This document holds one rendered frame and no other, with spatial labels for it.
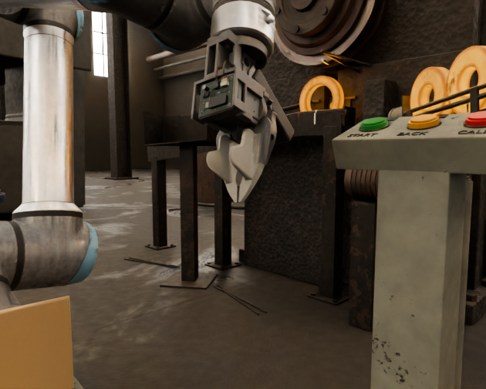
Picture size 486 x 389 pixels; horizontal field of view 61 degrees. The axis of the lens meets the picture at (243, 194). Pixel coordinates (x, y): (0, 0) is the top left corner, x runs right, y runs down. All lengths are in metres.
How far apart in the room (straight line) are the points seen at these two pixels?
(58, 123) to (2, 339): 0.49
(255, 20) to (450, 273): 0.43
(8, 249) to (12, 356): 0.22
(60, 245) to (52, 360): 0.25
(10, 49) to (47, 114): 2.64
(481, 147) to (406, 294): 0.22
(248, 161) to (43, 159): 0.62
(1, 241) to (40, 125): 0.28
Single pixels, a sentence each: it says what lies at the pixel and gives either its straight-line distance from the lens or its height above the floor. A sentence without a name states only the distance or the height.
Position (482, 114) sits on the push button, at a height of 0.61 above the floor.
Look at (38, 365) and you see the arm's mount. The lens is 0.87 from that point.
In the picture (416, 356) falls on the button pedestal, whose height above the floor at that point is 0.28.
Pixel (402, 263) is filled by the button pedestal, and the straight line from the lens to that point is 0.63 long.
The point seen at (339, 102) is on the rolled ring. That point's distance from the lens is 1.56.
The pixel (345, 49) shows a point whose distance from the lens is 1.56.
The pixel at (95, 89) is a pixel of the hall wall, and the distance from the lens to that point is 12.19.
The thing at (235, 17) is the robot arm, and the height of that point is 0.74.
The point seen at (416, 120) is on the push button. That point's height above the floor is 0.61.
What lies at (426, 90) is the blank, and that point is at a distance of 1.25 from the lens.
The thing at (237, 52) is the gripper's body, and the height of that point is 0.69.
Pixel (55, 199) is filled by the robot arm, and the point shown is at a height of 0.45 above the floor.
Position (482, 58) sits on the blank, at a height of 0.76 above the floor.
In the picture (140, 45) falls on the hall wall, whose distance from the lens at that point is 13.11.
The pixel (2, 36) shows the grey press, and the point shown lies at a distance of 3.68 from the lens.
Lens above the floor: 0.57
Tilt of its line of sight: 6 degrees down
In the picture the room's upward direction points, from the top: straight up
